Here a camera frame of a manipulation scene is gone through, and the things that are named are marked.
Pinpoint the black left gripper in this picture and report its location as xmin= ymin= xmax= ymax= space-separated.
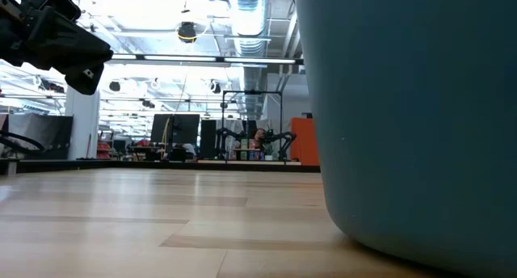
xmin=0 ymin=0 xmax=115 ymax=96

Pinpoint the grey covered bench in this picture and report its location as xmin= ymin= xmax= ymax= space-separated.
xmin=7 ymin=114 xmax=74 ymax=161

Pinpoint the red storage bin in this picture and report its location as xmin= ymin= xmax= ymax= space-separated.
xmin=96 ymin=141 xmax=112 ymax=161

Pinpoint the black monitor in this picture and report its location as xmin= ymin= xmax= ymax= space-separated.
xmin=150 ymin=113 xmax=201 ymax=146

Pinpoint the black overhead beam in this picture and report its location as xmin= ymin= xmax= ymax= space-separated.
xmin=105 ymin=53 xmax=305 ymax=67

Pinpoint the tall black panel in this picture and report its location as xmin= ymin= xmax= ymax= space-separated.
xmin=200 ymin=119 xmax=218 ymax=160

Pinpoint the person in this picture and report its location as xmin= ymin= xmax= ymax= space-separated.
xmin=249 ymin=128 xmax=267 ymax=150

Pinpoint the orange cabinet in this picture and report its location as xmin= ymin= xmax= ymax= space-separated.
xmin=289 ymin=116 xmax=321 ymax=166

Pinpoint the teal plastic basket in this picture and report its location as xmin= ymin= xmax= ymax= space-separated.
xmin=291 ymin=0 xmax=517 ymax=278

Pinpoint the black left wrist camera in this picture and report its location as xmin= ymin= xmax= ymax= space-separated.
xmin=23 ymin=0 xmax=82 ymax=23

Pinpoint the black curved cable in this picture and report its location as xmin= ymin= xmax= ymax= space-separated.
xmin=0 ymin=129 xmax=46 ymax=154

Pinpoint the black ceiling dome camera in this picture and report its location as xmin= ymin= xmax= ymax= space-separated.
xmin=176 ymin=21 xmax=198 ymax=44

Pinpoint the silver ventilation duct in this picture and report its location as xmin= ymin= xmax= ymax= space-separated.
xmin=225 ymin=0 xmax=271 ymax=59

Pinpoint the distant black station frame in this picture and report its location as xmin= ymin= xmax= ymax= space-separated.
xmin=221 ymin=90 xmax=284 ymax=162

